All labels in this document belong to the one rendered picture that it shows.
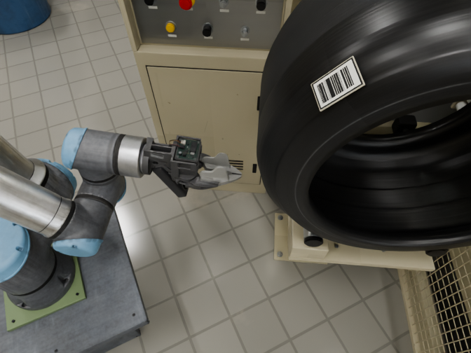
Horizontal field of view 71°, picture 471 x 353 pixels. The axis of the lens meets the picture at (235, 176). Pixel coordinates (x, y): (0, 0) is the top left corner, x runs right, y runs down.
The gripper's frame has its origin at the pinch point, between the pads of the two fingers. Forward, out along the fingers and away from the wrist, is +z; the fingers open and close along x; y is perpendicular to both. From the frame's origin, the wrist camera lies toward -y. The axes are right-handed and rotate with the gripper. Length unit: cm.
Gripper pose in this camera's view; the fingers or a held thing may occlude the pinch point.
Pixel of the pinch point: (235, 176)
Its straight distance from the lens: 75.0
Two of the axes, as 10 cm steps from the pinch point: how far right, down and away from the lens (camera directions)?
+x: 0.9, -8.2, 5.7
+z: 9.9, 1.4, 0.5
